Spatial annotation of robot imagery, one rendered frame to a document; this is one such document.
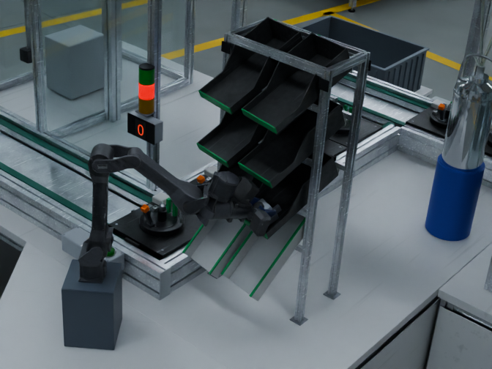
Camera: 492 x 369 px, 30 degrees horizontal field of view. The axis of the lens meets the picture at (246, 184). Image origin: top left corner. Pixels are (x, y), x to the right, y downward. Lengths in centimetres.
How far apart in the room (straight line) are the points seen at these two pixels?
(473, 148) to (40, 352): 148
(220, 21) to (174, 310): 474
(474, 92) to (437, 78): 369
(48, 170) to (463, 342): 153
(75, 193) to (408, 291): 116
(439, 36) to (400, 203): 415
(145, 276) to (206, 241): 21
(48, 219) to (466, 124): 138
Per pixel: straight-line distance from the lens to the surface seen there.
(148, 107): 293
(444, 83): 658
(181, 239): 285
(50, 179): 327
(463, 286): 300
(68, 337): 261
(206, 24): 720
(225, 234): 270
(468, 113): 298
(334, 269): 279
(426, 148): 364
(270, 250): 262
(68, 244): 289
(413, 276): 299
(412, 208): 334
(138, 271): 280
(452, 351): 306
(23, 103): 394
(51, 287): 285
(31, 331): 269
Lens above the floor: 257
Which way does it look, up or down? 31 degrees down
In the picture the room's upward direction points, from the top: 4 degrees clockwise
